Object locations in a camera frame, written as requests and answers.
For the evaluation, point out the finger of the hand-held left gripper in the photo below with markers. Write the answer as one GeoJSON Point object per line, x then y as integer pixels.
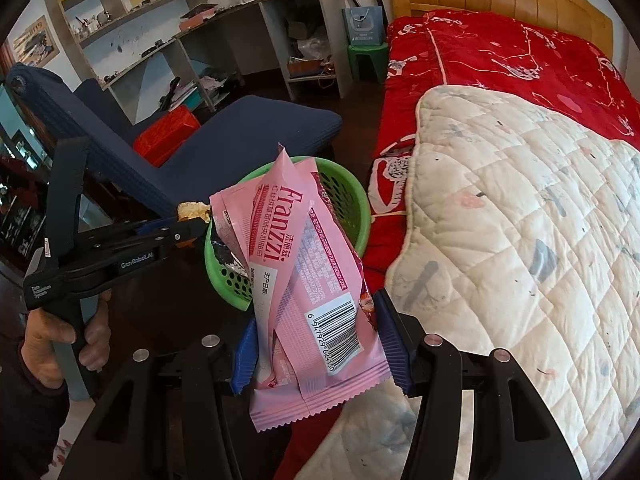
{"type": "Point", "coordinates": [140, 260]}
{"type": "Point", "coordinates": [115, 235]}

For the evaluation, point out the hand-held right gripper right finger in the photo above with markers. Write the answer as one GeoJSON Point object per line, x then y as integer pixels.
{"type": "Point", "coordinates": [390, 340]}

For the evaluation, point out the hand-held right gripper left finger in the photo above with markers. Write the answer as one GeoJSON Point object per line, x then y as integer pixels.
{"type": "Point", "coordinates": [245, 355]}

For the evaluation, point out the brownish food scrap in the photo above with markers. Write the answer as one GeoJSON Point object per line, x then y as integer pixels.
{"type": "Point", "coordinates": [194, 211]}

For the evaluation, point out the dark snack wrapper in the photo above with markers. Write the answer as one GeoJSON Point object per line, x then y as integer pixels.
{"type": "Point", "coordinates": [225, 255]}

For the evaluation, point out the pink biscuit wrapper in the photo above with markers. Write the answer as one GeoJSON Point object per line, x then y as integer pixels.
{"type": "Point", "coordinates": [300, 270]}

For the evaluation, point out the green plastic mesh basket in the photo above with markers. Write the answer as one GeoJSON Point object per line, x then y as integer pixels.
{"type": "Point", "coordinates": [345, 195]}

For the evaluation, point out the person's left forearm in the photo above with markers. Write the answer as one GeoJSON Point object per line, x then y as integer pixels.
{"type": "Point", "coordinates": [30, 410]}

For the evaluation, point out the person's left hand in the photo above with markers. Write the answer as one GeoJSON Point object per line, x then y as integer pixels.
{"type": "Point", "coordinates": [47, 335]}

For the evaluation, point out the navy blue chair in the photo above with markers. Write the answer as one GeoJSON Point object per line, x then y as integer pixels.
{"type": "Point", "coordinates": [125, 160]}

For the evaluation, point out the dark display cabinet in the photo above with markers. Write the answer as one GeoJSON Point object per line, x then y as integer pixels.
{"type": "Point", "coordinates": [20, 200]}

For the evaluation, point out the pile of books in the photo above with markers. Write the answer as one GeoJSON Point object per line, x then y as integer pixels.
{"type": "Point", "coordinates": [197, 92]}

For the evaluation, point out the white quilted blanket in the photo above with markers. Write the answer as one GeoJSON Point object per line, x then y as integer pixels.
{"type": "Point", "coordinates": [525, 210]}

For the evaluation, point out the red flat box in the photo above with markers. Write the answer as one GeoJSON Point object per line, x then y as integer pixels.
{"type": "Point", "coordinates": [197, 16]}

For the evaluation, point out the red cardboard box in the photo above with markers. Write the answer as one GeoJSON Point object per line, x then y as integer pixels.
{"type": "Point", "coordinates": [305, 67]}

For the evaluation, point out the clear plastic bag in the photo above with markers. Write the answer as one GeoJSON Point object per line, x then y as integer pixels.
{"type": "Point", "coordinates": [315, 47]}

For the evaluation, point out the green plastic stool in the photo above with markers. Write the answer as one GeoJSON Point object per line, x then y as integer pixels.
{"type": "Point", "coordinates": [367, 50]}

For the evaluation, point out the red patterned blanket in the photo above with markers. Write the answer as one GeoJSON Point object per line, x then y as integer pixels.
{"type": "Point", "coordinates": [500, 60]}

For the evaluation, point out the white desk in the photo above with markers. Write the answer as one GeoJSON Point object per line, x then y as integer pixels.
{"type": "Point", "coordinates": [340, 35]}

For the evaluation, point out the blue paper bag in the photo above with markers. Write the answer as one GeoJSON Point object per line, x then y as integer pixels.
{"type": "Point", "coordinates": [362, 25]}

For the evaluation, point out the framed wall picture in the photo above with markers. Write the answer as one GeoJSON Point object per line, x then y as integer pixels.
{"type": "Point", "coordinates": [37, 40]}

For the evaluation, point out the white wall shelf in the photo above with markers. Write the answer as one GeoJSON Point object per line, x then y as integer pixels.
{"type": "Point", "coordinates": [60, 15]}

